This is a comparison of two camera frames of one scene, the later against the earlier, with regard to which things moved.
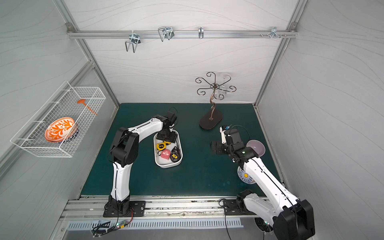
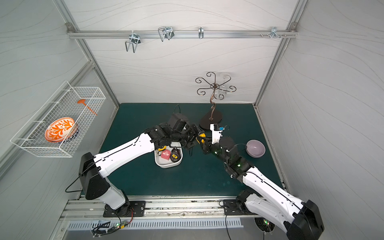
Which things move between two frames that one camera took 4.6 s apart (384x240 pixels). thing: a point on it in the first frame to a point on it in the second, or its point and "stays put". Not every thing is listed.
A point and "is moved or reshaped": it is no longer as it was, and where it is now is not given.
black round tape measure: [175, 154] stays put
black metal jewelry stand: [214, 118] stays put
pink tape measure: [165, 154] stays put
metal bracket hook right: [273, 33] stays put
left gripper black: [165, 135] to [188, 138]
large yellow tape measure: [162, 146] is moved or reshaped
